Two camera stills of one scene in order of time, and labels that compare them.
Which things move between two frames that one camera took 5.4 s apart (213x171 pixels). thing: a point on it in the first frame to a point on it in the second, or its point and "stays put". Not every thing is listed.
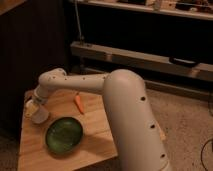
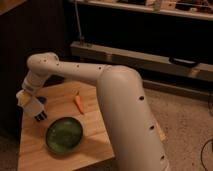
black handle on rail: (182, 62) stays put
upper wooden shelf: (197, 9) stays put
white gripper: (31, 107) to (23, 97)
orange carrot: (78, 101) stays put
